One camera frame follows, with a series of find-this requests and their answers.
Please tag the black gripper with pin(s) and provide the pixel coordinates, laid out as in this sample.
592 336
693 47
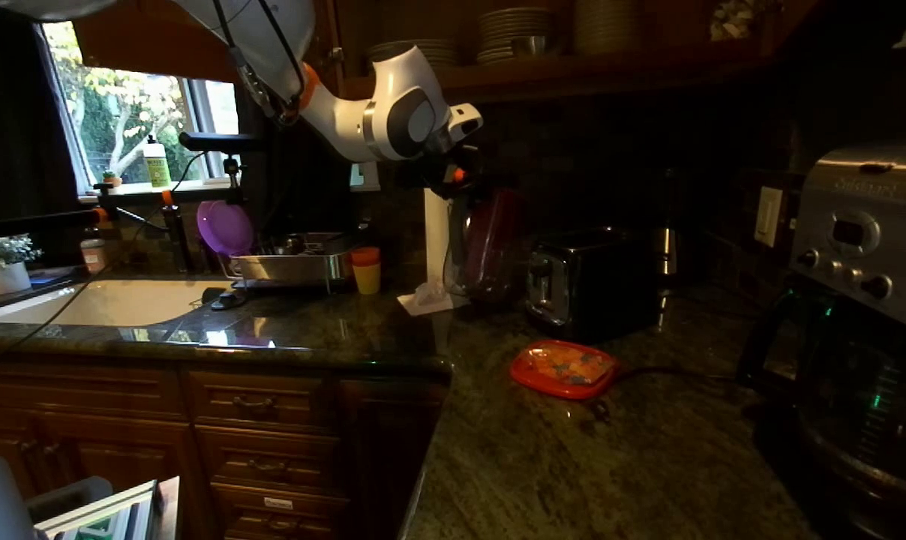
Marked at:
458 166

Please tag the white paper towel roll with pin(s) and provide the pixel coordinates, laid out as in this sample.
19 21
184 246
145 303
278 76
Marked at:
436 240

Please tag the orange plastic cup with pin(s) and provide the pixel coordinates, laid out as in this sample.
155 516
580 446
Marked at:
368 270

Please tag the stack of white plates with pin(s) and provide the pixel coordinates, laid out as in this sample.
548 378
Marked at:
515 32

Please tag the black silver toaster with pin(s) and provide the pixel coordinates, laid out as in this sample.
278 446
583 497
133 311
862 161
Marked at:
589 287

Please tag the metal dish tray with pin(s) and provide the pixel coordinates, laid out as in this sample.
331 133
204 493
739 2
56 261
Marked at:
290 267

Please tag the small red orange bowl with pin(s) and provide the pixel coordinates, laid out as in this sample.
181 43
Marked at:
563 368

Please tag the purple plastic bowl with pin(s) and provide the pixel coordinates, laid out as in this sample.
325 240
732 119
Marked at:
227 228

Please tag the green soap bottle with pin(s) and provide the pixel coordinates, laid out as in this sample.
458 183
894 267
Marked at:
156 166

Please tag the bright kitchen window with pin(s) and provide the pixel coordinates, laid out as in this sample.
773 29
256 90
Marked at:
133 121

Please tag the brown wooden cabinets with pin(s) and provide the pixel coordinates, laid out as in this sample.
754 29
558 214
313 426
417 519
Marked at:
224 440

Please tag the kitchen sink basin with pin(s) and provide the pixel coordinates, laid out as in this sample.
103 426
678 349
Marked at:
95 302

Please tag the silver black coffee maker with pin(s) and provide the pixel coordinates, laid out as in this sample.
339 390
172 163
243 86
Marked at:
854 331

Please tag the white potted plant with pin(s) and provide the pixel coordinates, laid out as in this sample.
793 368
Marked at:
8 270

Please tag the black camera tripod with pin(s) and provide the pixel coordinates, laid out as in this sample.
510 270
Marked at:
234 172

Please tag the black stereo camera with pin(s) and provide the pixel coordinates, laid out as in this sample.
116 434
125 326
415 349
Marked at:
216 141

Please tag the white wall outlet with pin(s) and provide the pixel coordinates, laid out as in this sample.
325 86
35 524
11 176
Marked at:
770 214

